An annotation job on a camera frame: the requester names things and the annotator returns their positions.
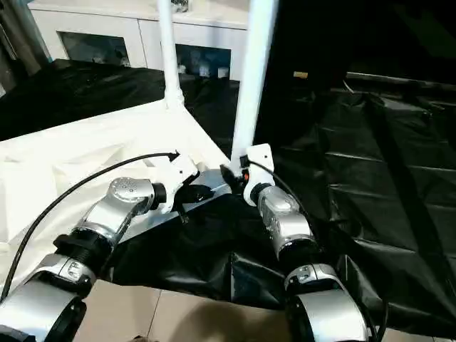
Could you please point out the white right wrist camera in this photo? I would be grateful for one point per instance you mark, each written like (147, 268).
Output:
(260, 160)

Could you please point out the small yellow label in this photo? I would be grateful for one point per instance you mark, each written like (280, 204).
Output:
(301, 74)

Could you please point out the grey rounded robot part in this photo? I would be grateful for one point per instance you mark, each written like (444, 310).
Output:
(144, 338)

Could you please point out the black backdrop cloth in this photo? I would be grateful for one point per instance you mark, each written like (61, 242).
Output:
(356, 32)

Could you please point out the dark metal bar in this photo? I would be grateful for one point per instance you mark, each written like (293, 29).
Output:
(402, 80)

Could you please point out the white plastic table top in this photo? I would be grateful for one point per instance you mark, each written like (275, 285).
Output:
(89, 149)

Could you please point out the black plastic mat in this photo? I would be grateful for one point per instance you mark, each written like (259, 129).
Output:
(356, 160)

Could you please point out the white plastic table leg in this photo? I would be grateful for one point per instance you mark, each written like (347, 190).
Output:
(253, 71)
(171, 53)

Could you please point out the clear bag of dark parts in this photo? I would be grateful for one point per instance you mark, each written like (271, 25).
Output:
(181, 3)

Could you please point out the grey tripod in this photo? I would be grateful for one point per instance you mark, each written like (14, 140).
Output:
(21, 32)

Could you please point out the white sideboard cabinet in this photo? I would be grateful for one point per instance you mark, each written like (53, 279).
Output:
(149, 28)

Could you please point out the white jar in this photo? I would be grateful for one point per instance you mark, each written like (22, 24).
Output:
(204, 70)
(222, 73)
(181, 67)

